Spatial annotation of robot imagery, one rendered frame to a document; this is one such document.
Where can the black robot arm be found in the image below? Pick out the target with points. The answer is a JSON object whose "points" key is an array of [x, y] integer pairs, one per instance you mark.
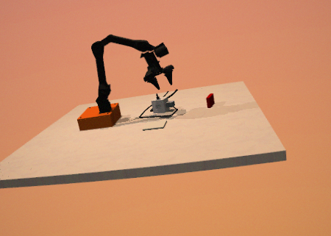
{"points": [[140, 45]]}

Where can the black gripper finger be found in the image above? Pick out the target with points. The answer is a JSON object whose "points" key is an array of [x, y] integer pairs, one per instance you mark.
{"points": [[169, 77], [155, 83]]}

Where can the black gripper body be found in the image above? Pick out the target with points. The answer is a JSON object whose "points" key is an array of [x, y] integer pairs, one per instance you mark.
{"points": [[164, 70]]}

